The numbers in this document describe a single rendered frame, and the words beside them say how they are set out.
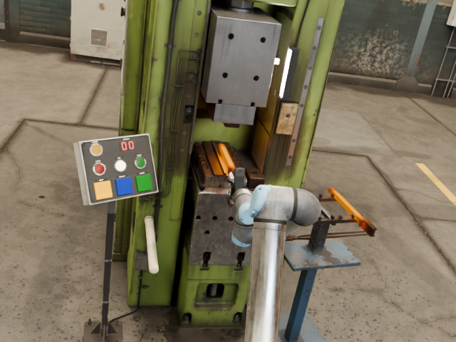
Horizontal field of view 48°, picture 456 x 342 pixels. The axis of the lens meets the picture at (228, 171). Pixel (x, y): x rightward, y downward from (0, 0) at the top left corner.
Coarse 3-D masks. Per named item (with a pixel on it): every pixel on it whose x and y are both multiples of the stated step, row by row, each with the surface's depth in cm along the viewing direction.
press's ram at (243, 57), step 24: (216, 24) 226; (240, 24) 228; (264, 24) 230; (216, 48) 230; (240, 48) 232; (264, 48) 235; (216, 72) 235; (240, 72) 238; (264, 72) 240; (216, 96) 241; (240, 96) 243; (264, 96) 245
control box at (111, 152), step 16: (80, 144) 221; (96, 144) 225; (112, 144) 229; (128, 144) 234; (144, 144) 238; (80, 160) 222; (96, 160) 224; (112, 160) 229; (128, 160) 233; (80, 176) 226; (96, 176) 224; (112, 176) 228; (128, 176) 233; (112, 192) 228; (144, 192) 237
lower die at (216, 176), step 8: (208, 144) 293; (200, 152) 284; (208, 152) 283; (216, 152) 282; (232, 152) 288; (200, 160) 274; (208, 160) 275; (216, 160) 275; (232, 160) 278; (200, 168) 273; (208, 168) 267; (216, 168) 266; (224, 168) 265; (208, 176) 260; (216, 176) 260; (224, 176) 261; (208, 184) 262; (216, 184) 262; (224, 184) 263
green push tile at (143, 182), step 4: (136, 176) 234; (140, 176) 235; (144, 176) 236; (148, 176) 237; (136, 180) 234; (140, 180) 235; (144, 180) 236; (148, 180) 237; (136, 184) 234; (140, 184) 235; (144, 184) 236; (148, 184) 237; (140, 188) 235; (144, 188) 236; (148, 188) 237; (152, 188) 238
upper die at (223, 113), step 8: (208, 104) 259; (216, 104) 243; (224, 104) 243; (232, 104) 244; (216, 112) 244; (224, 112) 245; (232, 112) 246; (240, 112) 247; (248, 112) 248; (216, 120) 246; (224, 120) 247; (232, 120) 248; (240, 120) 249; (248, 120) 250
